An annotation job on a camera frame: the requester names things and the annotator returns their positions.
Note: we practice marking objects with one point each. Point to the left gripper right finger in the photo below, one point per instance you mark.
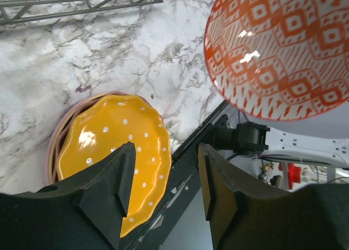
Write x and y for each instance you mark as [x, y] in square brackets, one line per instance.
[246, 213]

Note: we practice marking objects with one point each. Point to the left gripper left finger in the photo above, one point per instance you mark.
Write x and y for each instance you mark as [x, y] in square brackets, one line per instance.
[83, 211]

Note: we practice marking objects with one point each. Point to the red blue patterned bowl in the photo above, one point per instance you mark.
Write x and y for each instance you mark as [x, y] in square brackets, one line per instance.
[282, 60]

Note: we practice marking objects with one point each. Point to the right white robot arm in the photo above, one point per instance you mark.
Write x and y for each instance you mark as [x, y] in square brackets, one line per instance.
[256, 140]

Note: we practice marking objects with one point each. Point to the yellow polka dot plate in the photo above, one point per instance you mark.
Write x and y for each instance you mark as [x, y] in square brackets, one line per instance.
[106, 126]

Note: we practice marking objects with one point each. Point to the pink plate under stack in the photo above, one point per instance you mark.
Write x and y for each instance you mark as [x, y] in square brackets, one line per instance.
[60, 133]

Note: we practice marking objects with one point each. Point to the grey wire dish rack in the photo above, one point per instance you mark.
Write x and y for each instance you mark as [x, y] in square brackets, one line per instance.
[23, 11]

